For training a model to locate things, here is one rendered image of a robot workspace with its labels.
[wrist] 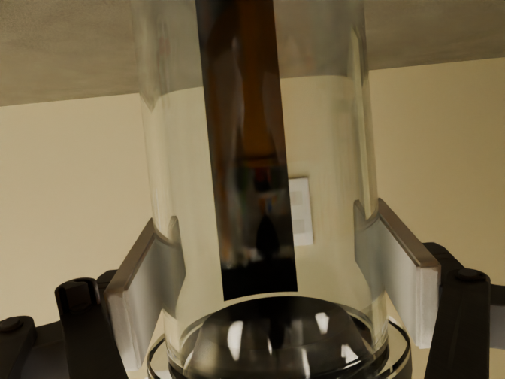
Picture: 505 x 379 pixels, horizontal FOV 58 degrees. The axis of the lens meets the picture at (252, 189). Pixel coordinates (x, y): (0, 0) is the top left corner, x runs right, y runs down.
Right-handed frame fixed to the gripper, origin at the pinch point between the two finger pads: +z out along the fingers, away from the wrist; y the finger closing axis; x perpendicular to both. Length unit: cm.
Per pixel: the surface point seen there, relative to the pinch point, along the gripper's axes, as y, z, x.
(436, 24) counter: 20.7, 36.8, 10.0
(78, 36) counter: -16.3, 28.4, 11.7
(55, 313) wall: -38, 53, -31
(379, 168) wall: 20, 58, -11
